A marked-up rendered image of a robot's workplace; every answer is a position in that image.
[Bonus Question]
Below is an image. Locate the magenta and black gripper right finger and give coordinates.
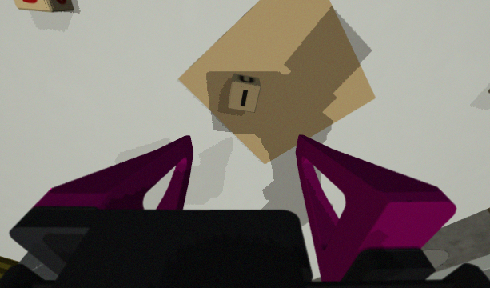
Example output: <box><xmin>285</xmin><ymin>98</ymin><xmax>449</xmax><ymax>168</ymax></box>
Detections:
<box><xmin>296</xmin><ymin>134</ymin><xmax>456</xmax><ymax>281</ymax></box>

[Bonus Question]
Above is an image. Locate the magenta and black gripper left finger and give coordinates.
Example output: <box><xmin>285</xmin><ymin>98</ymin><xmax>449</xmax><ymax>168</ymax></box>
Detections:
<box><xmin>31</xmin><ymin>135</ymin><xmax>193</xmax><ymax>210</ymax></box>

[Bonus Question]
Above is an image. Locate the tan flat mat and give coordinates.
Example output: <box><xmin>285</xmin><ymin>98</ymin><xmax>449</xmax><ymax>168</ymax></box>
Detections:
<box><xmin>179</xmin><ymin>0</ymin><xmax>376</xmax><ymax>164</ymax></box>

